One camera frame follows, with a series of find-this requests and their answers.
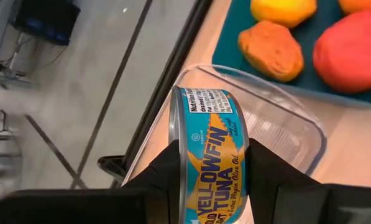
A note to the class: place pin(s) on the smooth orange toy ball fruit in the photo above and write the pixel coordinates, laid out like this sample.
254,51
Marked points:
362,4

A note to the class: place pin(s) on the teal yellowfin tuna can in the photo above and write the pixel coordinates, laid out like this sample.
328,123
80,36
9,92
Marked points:
213,149

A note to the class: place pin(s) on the teal plastic bin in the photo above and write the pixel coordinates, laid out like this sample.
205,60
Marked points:
231,40

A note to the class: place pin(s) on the brown-orange toy potato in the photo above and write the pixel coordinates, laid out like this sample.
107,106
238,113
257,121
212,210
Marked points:
270,51

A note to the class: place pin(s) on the black aluminium table frame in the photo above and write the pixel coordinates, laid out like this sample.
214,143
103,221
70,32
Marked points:
172,62

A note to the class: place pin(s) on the yellow toy lemon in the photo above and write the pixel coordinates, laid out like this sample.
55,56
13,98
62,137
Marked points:
283,11

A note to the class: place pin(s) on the black computer tower green lights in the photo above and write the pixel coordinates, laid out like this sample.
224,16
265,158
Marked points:
47,20

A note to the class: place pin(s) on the clear plastic container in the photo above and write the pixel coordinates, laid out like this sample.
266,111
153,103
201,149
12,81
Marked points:
281,124

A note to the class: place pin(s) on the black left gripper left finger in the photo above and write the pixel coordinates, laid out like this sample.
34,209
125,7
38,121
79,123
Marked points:
95,208

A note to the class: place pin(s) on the red toy fruit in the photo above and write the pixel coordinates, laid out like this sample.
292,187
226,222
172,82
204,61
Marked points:
351,53

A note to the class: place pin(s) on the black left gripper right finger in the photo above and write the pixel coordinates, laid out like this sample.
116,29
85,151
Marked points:
312,205

